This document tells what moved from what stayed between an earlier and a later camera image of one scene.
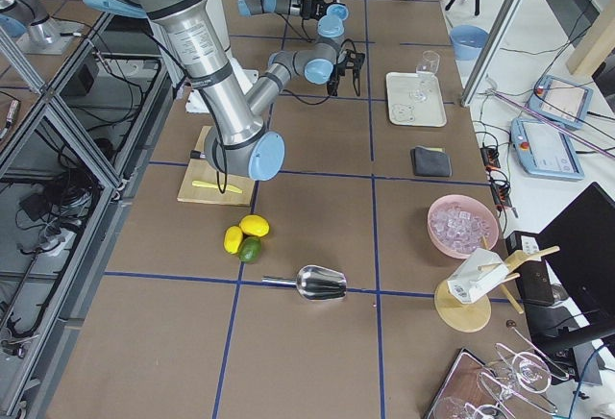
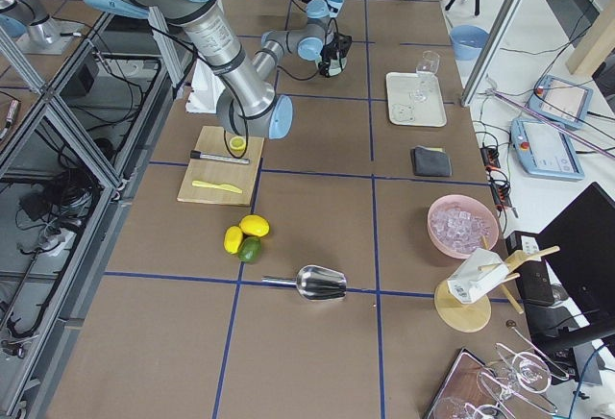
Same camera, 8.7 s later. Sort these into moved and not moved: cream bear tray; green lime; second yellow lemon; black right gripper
Moved: black right gripper
Not moved: second yellow lemon; green lime; cream bear tray
